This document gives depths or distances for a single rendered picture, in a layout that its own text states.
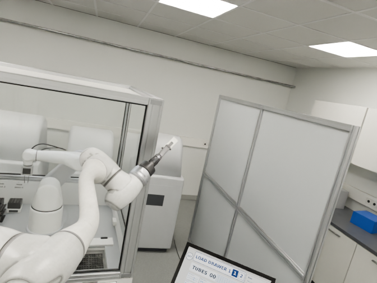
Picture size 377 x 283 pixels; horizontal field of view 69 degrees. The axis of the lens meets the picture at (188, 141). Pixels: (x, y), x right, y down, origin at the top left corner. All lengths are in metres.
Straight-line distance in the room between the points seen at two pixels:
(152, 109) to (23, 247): 0.90
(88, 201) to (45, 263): 0.32
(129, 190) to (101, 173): 0.13
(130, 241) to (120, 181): 0.56
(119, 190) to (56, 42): 3.66
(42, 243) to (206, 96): 4.35
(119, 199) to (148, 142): 0.39
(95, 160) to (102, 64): 3.49
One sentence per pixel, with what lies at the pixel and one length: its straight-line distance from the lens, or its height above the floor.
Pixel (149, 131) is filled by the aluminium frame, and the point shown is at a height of 1.82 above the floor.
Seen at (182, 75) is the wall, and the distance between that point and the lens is 4.74.
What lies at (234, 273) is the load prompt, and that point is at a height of 1.16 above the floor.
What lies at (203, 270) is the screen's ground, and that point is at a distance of 1.69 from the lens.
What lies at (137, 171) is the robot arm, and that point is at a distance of 1.22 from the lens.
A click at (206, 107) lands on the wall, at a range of 4.91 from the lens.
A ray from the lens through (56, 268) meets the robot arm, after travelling 0.72.
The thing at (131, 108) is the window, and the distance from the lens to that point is 1.41.
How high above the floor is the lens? 2.08
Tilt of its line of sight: 11 degrees down
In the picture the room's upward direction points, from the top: 11 degrees clockwise
